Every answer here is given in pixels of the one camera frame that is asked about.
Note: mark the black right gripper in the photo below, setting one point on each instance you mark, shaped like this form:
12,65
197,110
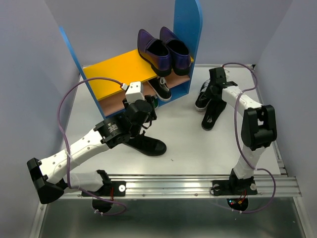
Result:
210,93

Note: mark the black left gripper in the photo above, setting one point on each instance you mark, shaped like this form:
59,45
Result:
152,116

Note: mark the black white-laced sneaker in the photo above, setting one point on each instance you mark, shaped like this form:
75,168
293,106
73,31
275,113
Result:
202,100

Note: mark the all-black lace sneaker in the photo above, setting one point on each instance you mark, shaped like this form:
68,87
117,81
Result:
147,145

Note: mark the black sneaker orange sole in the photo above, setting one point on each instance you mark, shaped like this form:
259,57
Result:
161,89

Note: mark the purple loafer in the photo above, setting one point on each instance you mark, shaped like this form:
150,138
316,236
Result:
154,52
181,60

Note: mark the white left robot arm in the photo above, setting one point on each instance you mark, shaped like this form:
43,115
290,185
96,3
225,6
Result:
52,176

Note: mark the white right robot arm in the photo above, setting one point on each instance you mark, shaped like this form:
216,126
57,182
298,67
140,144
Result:
257,133

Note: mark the all-black slip-on shoe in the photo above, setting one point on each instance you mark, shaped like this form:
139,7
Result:
213,111

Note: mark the pink middle shelf board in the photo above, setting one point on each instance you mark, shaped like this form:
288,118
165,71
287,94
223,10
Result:
178,85

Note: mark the yellow top shelf board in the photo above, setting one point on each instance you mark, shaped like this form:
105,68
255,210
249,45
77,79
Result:
125,68

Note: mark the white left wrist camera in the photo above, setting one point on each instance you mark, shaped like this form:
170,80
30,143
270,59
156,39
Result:
134,92

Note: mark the blue shoe shelf frame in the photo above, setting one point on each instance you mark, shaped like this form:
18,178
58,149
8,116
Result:
187,26

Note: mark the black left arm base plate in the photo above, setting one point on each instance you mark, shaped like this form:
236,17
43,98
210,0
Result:
112,189

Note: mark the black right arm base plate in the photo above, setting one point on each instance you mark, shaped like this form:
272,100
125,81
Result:
225,188

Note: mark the aluminium mounting rail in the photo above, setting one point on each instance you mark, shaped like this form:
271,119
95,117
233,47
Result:
198,187

